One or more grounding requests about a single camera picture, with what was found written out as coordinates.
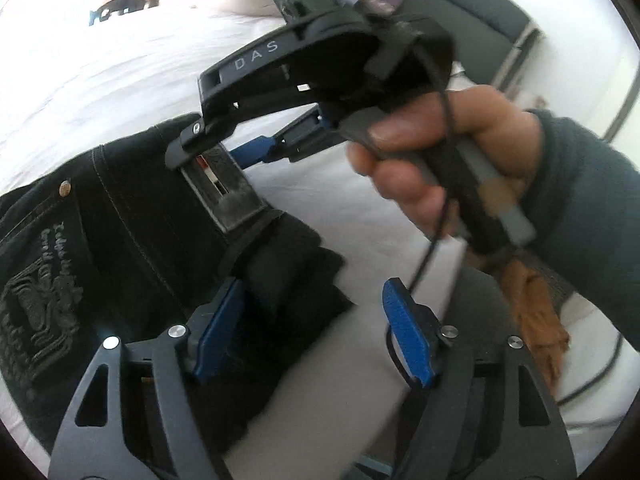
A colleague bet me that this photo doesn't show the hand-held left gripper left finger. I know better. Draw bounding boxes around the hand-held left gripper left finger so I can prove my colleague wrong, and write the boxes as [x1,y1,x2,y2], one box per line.
[47,277,247,480]

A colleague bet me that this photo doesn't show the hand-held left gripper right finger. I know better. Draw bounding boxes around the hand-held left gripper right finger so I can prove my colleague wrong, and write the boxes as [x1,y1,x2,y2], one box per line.
[382,277,581,480]

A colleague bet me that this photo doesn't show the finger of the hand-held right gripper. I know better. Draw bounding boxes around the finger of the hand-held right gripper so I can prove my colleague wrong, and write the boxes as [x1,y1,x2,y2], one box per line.
[165,117,241,169]
[229,109,332,169]

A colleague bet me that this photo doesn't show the black pants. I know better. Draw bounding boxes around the black pants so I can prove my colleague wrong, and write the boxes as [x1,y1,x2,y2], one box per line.
[0,112,357,456]

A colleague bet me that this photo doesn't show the person's right forearm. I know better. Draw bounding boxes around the person's right forearm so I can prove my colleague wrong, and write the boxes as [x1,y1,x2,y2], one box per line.
[517,109,640,361]

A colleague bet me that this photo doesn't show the person's right hand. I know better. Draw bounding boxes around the person's right hand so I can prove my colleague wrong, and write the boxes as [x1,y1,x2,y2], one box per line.
[347,85,547,242]

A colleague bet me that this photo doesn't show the purple pillow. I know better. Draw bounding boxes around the purple pillow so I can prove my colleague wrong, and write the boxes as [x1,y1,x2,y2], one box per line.
[360,0,404,17]

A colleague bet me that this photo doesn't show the white bed sheet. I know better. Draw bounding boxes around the white bed sheet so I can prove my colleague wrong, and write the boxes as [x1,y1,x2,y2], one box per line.
[0,0,626,480]

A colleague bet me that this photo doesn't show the brown cloth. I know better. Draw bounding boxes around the brown cloth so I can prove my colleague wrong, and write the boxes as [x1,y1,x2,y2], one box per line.
[499,254,572,397]

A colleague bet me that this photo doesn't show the black cable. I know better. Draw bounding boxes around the black cable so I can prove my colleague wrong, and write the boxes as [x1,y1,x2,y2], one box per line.
[407,47,626,408]

